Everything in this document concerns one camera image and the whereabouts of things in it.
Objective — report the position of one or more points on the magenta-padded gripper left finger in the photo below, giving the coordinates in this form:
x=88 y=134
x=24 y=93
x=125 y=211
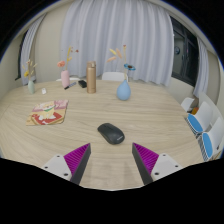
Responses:
x=60 y=165

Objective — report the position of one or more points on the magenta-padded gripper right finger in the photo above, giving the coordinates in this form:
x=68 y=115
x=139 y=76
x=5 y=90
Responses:
x=165 y=165

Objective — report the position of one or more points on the black computer mouse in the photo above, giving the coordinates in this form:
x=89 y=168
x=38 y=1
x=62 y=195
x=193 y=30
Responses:
x=111 y=133

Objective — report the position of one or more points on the white and blue chairs group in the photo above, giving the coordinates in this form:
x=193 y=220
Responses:
x=206 y=133

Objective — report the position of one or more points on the small white remote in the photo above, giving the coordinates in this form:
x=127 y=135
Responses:
x=43 y=91

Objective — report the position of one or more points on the green vase with dried flowers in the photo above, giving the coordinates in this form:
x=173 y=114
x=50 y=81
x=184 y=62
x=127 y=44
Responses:
x=31 y=87

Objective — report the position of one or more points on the blue vase with dried flowers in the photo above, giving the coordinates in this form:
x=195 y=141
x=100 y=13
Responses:
x=123 y=91

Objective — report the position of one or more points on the black rectangular box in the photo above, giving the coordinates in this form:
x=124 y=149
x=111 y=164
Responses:
x=82 y=83

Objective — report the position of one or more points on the pink vase with dried flowers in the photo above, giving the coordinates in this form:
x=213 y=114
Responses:
x=65 y=80

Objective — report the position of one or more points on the gold metal drink bottle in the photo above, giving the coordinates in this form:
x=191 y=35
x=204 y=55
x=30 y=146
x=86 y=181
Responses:
x=91 y=78

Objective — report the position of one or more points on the narrow white curtain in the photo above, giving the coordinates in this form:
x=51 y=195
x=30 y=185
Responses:
x=30 y=43
x=201 y=70

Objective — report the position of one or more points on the dark framed window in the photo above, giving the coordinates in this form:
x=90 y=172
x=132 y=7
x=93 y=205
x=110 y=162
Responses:
x=183 y=53

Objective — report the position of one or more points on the wide white curtain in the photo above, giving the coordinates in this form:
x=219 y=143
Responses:
x=146 y=43

